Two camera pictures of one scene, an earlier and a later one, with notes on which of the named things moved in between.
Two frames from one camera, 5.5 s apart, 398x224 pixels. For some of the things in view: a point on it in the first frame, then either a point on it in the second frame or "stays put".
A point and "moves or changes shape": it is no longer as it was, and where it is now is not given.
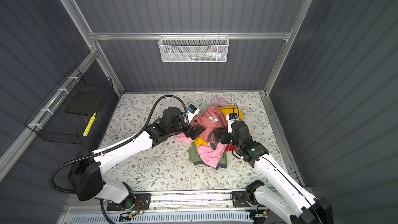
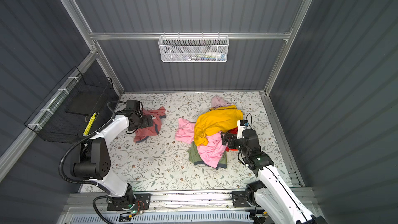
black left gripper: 189,134 to 144,122
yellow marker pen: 86,130 stays put
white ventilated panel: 183,218 stays put
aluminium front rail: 169,201 stays put
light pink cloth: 211,156 stays put
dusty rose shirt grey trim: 212,119 moves or changes shape
